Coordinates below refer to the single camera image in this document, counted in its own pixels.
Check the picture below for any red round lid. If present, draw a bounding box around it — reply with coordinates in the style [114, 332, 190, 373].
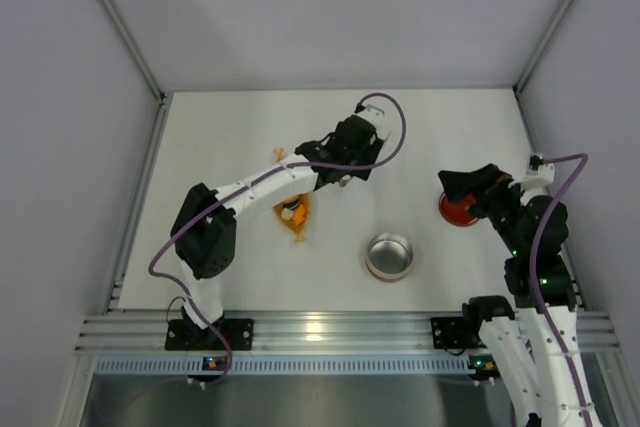
[438, 193, 479, 227]

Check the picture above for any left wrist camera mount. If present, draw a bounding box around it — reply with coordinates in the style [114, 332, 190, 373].
[354, 103, 392, 143]

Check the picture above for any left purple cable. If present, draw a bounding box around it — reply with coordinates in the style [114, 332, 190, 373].
[149, 92, 407, 388]

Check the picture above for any orange food chunk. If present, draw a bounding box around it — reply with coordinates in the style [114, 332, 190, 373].
[291, 205, 307, 226]

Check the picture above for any aluminium front rail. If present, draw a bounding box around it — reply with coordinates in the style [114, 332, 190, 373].
[74, 310, 621, 354]

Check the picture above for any orange leaf-shaped plate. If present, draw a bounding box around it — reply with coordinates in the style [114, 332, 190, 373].
[271, 147, 313, 244]

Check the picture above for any white food cube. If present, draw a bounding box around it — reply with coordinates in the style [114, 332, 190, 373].
[280, 209, 294, 221]

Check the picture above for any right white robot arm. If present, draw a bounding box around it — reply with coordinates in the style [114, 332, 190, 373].
[438, 154, 601, 426]

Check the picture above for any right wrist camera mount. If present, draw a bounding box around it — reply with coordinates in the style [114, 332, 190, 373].
[510, 153, 555, 192]

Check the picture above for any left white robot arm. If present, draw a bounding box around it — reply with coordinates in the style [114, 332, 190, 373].
[170, 106, 384, 336]

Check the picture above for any purple cable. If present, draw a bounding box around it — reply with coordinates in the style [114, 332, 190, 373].
[149, 92, 407, 388]
[509, 152, 596, 427]

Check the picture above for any black round food piece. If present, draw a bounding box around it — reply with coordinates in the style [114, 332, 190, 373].
[283, 199, 300, 212]

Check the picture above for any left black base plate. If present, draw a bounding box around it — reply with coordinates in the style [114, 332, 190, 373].
[164, 318, 254, 351]

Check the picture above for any slotted grey cable duct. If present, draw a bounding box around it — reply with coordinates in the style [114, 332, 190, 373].
[94, 354, 496, 376]

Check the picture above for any round steel lunch box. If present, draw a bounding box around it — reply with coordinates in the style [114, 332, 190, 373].
[365, 233, 414, 282]

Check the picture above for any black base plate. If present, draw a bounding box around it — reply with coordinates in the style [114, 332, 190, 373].
[430, 316, 480, 355]
[164, 318, 254, 351]

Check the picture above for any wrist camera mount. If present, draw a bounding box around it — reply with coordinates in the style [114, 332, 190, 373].
[510, 153, 555, 192]
[354, 103, 392, 143]

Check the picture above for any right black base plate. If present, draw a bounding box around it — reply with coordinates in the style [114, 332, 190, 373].
[430, 316, 480, 355]

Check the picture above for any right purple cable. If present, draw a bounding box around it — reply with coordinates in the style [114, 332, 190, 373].
[509, 152, 596, 427]

